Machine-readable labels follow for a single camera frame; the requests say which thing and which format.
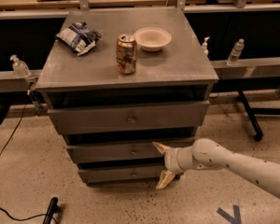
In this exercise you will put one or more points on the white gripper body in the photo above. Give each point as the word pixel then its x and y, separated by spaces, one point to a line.
pixel 171 160

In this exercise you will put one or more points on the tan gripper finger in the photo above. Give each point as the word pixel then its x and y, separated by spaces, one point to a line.
pixel 165 179
pixel 163 149

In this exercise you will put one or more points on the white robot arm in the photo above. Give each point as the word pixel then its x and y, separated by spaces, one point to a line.
pixel 206 154

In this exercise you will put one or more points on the grey top drawer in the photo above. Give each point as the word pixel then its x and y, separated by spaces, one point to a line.
pixel 121 118

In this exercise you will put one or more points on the grey drawer cabinet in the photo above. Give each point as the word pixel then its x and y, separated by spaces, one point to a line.
pixel 146 81

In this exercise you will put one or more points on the black table leg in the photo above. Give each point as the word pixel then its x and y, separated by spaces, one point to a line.
pixel 259 134

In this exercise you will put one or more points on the orange soda can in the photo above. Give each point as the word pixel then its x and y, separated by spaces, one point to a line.
pixel 126 54

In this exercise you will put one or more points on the white paper bowl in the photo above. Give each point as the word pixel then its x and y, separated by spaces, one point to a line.
pixel 152 38

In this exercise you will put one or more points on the small white pump bottle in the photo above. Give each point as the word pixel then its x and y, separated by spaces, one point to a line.
pixel 205 45

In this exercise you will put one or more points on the black floor stand foot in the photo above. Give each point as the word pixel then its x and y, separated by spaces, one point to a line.
pixel 52 209

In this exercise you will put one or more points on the clear plastic water bottle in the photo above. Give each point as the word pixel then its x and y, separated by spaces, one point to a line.
pixel 236 52

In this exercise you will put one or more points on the crumpled chip bag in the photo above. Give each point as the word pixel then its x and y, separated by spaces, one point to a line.
pixel 79 37

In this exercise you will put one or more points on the clear sanitizer pump bottle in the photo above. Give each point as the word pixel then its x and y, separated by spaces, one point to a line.
pixel 20 67

